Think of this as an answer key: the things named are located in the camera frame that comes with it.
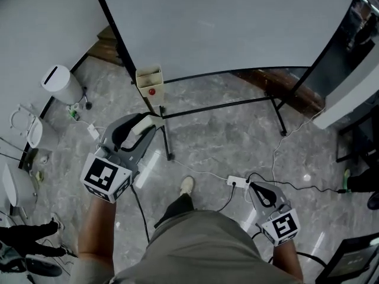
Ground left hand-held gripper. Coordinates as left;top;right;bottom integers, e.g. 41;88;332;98
79;112;166;204

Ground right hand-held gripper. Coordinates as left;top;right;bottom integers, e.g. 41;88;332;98
248;182;301;247

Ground person's right forearm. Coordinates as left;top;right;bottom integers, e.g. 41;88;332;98
271;240;304;281

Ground person's left forearm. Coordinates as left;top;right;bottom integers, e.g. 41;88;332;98
77;194;117;275

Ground white power strip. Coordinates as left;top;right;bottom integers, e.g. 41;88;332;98
226;175;251;189

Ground small white power adapter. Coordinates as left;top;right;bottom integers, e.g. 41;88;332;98
86;123;101;139

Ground black toilet brush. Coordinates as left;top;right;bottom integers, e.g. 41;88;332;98
81;86;94;111

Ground beige box with red button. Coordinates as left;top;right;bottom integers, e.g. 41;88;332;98
135;64;165;107

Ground small green bottle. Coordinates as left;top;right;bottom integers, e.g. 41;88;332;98
68;102;81;121

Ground person's beige shoe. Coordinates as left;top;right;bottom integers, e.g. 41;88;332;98
179;175;195;197

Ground person's beige shirt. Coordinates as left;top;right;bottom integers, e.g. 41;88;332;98
70;208;304;284

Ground person's black trousers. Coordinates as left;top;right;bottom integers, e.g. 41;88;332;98
153;192;195;230

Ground white lidded bin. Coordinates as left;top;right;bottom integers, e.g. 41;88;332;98
40;64;85;106

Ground white toilet with raised seat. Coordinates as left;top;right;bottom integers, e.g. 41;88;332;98
8;103;60;153

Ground black floor squeegee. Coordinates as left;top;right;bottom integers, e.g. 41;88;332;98
0;137;40;172

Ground black-framed screen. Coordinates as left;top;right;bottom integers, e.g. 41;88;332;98
314;231;379;284

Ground black metal chair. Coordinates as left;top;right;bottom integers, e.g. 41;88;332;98
335;105;379;172

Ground white cabinet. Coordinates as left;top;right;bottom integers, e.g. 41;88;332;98
311;66;379;130

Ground dark storage shelf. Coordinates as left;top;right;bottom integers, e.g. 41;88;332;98
301;0;379;98

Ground thin black power cable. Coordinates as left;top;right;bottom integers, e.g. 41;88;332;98
246;172;352;195

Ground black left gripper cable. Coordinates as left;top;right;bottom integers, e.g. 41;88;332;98
130;184;151;244

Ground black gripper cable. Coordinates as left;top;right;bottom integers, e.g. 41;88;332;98
250;231;327;269
130;184;151;244

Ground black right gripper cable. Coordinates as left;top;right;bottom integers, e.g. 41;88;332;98
250;231;327;269

